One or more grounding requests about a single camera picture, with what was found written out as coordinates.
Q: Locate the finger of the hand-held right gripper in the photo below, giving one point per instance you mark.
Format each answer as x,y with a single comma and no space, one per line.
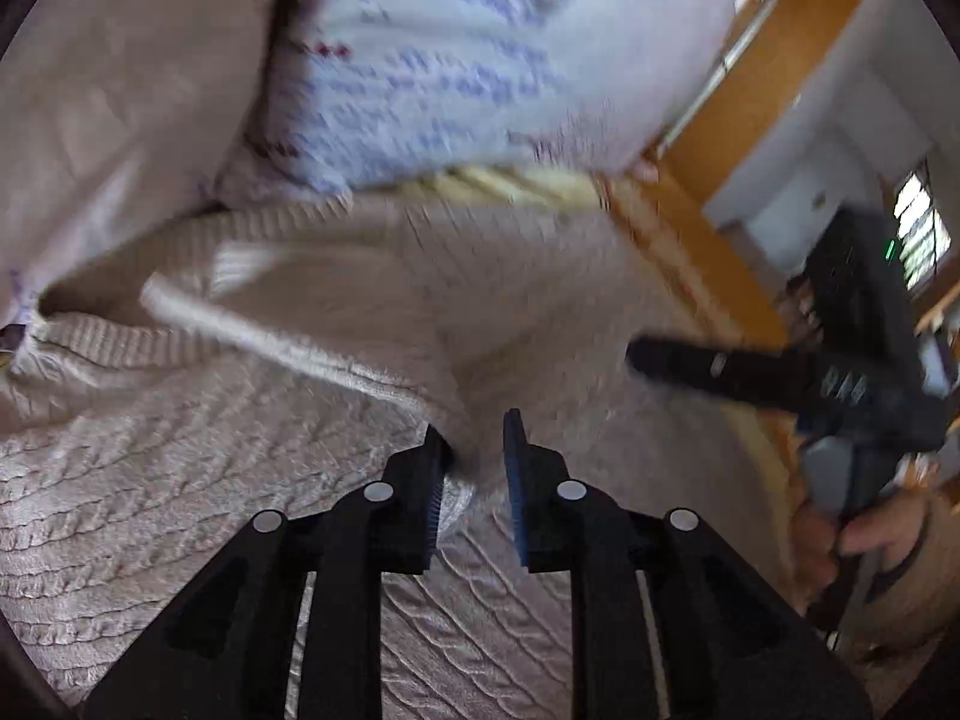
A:
720,369

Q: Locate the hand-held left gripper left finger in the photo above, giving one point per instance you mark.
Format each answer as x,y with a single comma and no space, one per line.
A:
431,499

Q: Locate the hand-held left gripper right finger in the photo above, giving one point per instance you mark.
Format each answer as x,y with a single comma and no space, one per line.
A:
517,499

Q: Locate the cream knitted sweater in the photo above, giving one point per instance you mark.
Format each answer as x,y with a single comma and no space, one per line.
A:
225,465

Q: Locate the person's right forearm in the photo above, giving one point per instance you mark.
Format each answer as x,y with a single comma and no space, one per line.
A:
900,600

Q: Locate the person's right hand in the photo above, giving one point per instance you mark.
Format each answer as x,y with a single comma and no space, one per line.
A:
877,529

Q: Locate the barred window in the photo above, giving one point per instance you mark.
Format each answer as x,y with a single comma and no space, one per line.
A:
919,229

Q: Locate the yellow patterned bed sheet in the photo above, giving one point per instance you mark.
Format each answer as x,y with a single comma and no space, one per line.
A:
510,184

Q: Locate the white pillow with blue print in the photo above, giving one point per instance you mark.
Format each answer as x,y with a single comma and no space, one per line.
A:
450,52

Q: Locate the wooden bed frame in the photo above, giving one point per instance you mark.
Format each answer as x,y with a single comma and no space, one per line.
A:
772,52

